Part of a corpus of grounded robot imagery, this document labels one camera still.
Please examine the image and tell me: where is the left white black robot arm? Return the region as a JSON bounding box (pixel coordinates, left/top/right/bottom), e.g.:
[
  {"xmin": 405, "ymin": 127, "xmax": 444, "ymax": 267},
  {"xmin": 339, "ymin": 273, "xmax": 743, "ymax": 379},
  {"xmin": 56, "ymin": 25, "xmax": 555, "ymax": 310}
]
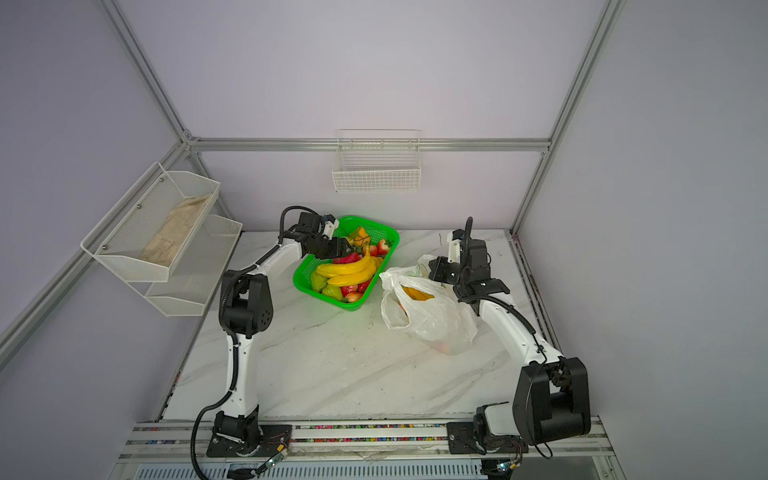
[{"xmin": 195, "ymin": 206, "xmax": 353, "ymax": 458}]

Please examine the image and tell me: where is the green plastic basket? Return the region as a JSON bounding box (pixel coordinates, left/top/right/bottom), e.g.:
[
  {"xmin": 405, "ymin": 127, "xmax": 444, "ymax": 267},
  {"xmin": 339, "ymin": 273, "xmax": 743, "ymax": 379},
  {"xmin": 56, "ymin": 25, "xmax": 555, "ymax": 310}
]
[{"xmin": 293, "ymin": 216, "xmax": 400, "ymax": 311}]

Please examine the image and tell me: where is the yellow banana bunch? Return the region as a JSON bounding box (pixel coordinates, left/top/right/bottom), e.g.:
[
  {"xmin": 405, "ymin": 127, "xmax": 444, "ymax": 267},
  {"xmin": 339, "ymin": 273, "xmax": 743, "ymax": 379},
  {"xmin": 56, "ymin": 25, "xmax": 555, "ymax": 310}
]
[
  {"xmin": 315, "ymin": 253, "xmax": 381, "ymax": 287},
  {"xmin": 396, "ymin": 286, "xmax": 435, "ymax": 318}
]

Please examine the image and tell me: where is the white lemon print plastic bag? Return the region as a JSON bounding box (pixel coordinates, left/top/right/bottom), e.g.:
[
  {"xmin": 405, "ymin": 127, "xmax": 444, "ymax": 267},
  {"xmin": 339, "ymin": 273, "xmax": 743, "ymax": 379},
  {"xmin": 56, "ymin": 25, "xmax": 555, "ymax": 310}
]
[{"xmin": 379, "ymin": 254, "xmax": 478, "ymax": 355}]

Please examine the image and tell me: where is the white wire wall basket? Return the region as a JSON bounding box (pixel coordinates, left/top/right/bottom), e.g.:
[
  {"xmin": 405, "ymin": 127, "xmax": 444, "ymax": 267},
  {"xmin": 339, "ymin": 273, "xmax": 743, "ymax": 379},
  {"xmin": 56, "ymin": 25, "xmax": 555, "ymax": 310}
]
[{"xmin": 332, "ymin": 129, "xmax": 422, "ymax": 194}]

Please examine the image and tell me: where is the beige cloth in shelf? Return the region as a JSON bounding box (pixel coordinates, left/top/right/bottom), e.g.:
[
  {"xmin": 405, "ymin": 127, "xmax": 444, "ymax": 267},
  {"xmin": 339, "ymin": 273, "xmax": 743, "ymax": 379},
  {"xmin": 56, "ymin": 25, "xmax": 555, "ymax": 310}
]
[{"xmin": 140, "ymin": 195, "xmax": 211, "ymax": 267}]

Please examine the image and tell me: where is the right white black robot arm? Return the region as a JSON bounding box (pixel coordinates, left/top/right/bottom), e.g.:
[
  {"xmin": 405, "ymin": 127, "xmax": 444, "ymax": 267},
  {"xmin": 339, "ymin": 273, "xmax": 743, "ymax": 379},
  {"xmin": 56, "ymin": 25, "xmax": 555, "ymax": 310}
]
[{"xmin": 429, "ymin": 227, "xmax": 591, "ymax": 451}]

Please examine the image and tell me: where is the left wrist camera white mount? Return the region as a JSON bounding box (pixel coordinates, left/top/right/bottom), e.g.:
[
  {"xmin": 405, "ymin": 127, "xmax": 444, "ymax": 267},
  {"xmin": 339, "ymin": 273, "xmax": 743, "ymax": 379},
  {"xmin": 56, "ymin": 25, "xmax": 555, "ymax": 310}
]
[{"xmin": 321, "ymin": 214, "xmax": 339, "ymax": 238}]

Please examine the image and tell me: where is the red dragon fruit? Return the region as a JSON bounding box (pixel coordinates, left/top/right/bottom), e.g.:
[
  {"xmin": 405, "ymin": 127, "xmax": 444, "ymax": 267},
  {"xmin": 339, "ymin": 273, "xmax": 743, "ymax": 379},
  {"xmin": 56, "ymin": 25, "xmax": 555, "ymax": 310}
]
[{"xmin": 332, "ymin": 252, "xmax": 362, "ymax": 264}]

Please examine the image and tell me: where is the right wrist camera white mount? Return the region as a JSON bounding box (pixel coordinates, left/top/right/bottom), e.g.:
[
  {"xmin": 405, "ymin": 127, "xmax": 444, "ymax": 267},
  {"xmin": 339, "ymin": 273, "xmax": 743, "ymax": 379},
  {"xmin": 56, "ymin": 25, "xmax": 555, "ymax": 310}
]
[{"xmin": 448, "ymin": 229, "xmax": 465, "ymax": 263}]

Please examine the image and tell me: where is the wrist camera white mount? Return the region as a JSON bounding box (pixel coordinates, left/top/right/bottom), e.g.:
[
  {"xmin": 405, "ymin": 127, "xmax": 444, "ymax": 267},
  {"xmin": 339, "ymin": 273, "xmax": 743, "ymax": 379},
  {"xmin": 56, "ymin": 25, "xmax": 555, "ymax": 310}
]
[
  {"xmin": 448, "ymin": 229, "xmax": 465, "ymax": 263},
  {"xmin": 321, "ymin": 214, "xmax": 339, "ymax": 238}
]

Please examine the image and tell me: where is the white mesh shelf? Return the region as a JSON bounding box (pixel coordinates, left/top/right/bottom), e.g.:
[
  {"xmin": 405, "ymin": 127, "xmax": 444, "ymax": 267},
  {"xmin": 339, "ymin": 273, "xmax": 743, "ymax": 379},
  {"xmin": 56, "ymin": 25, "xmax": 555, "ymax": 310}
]
[
  {"xmin": 145, "ymin": 214, "xmax": 242, "ymax": 317},
  {"xmin": 80, "ymin": 162, "xmax": 220, "ymax": 282}
]

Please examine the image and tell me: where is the upper white mesh shelf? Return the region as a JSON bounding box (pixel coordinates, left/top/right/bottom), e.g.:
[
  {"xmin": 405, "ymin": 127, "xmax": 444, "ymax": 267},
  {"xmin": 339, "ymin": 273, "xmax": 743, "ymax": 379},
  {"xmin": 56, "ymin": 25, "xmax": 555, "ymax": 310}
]
[{"xmin": 80, "ymin": 162, "xmax": 220, "ymax": 282}]

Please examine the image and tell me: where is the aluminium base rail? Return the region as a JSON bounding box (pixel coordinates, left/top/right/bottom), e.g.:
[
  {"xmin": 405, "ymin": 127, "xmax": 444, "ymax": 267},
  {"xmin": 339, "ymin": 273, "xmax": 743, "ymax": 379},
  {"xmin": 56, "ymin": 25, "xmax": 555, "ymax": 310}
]
[{"xmin": 109, "ymin": 418, "xmax": 626, "ymax": 479}]

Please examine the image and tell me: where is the lower white mesh shelf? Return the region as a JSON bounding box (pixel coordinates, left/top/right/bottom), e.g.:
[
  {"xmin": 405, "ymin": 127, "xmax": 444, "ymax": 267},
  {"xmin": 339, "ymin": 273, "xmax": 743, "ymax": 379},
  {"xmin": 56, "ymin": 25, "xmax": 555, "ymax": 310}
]
[{"xmin": 145, "ymin": 214, "xmax": 242, "ymax": 317}]

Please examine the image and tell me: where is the left black corrugated cable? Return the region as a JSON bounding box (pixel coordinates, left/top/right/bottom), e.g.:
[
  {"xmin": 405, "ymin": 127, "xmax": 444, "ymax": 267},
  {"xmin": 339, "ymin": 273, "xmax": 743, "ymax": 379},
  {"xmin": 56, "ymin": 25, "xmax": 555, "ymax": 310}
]
[{"xmin": 189, "ymin": 205, "xmax": 319, "ymax": 480}]

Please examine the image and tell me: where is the green pear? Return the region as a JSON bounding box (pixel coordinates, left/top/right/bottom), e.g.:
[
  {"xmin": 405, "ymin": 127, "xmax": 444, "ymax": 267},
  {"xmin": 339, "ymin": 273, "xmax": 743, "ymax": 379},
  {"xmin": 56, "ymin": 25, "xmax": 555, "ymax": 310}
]
[{"xmin": 321, "ymin": 284, "xmax": 344, "ymax": 302}]

